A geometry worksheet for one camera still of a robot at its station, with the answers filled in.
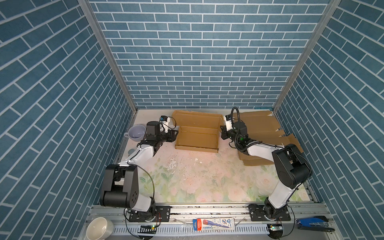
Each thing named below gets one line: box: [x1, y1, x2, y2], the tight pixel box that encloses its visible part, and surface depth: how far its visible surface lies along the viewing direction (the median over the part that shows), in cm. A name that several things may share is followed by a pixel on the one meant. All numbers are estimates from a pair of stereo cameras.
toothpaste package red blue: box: [192, 217, 235, 231], surface depth 72 cm
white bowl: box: [86, 217, 115, 240], surface depth 65 cm
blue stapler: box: [295, 216, 336, 234], surface depth 72 cm
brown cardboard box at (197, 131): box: [171, 110, 224, 153], surface depth 101 cm
